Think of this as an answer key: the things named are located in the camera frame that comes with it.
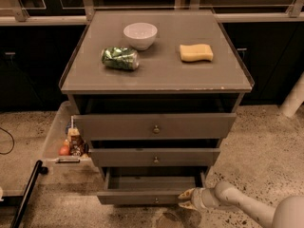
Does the grey drawer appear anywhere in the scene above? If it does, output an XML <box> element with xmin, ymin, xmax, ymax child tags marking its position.
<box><xmin>97</xmin><ymin>166</ymin><xmax>207</xmax><ymax>205</ymax></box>
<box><xmin>74</xmin><ymin>113</ymin><xmax>236</xmax><ymax>141</ymax></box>
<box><xmin>90</xmin><ymin>148</ymin><xmax>220</xmax><ymax>167</ymax></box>

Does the grey bottom drawer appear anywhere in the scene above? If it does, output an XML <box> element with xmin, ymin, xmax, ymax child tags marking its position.
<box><xmin>97</xmin><ymin>166</ymin><xmax>207</xmax><ymax>205</ymax></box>

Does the brown snack package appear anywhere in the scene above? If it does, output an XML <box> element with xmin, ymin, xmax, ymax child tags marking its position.
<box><xmin>67</xmin><ymin>128</ymin><xmax>85</xmax><ymax>156</ymax></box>

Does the white cylindrical post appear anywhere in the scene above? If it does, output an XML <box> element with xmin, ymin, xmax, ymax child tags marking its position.
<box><xmin>280</xmin><ymin>72</ymin><xmax>304</xmax><ymax>117</ymax></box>

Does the red round fruit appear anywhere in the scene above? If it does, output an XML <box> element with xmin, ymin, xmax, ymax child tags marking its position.
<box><xmin>59</xmin><ymin>146</ymin><xmax>70</xmax><ymax>156</ymax></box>

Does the black metal pole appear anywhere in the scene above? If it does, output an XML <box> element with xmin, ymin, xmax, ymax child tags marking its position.
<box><xmin>10</xmin><ymin>160</ymin><xmax>48</xmax><ymax>228</ymax></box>

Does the metal window frame rail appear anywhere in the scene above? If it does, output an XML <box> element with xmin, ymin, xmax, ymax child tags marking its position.
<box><xmin>0</xmin><ymin>0</ymin><xmax>304</xmax><ymax>25</ymax></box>

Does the grey middle drawer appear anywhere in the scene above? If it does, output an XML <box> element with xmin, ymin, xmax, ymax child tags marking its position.
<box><xmin>90</xmin><ymin>148</ymin><xmax>220</xmax><ymax>167</ymax></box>

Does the clear plastic storage bin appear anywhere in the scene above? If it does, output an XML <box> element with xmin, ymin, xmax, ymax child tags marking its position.
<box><xmin>42</xmin><ymin>101</ymin><xmax>90</xmax><ymax>166</ymax></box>

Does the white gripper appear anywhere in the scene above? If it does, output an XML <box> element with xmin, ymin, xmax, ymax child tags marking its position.
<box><xmin>178</xmin><ymin>188</ymin><xmax>210</xmax><ymax>211</ymax></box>

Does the black cable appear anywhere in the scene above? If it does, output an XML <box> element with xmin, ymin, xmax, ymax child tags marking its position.
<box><xmin>0</xmin><ymin>126</ymin><xmax>16</xmax><ymax>156</ymax></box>

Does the grey drawer cabinet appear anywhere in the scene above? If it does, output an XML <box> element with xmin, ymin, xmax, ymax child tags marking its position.
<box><xmin>58</xmin><ymin>9</ymin><xmax>255</xmax><ymax>179</ymax></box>

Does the white ceramic bowl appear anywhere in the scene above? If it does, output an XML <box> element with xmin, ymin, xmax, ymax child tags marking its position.
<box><xmin>123</xmin><ymin>23</ymin><xmax>158</xmax><ymax>50</ymax></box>

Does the crushed green soda can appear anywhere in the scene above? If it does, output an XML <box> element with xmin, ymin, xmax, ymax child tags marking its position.
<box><xmin>101</xmin><ymin>47</ymin><xmax>139</xmax><ymax>70</ymax></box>

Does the yellow sponge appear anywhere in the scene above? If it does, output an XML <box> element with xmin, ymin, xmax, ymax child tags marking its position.
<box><xmin>180</xmin><ymin>44</ymin><xmax>214</xmax><ymax>62</ymax></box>

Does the grey top drawer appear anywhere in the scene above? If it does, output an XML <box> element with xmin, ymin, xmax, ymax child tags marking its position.
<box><xmin>74</xmin><ymin>113</ymin><xmax>236</xmax><ymax>141</ymax></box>

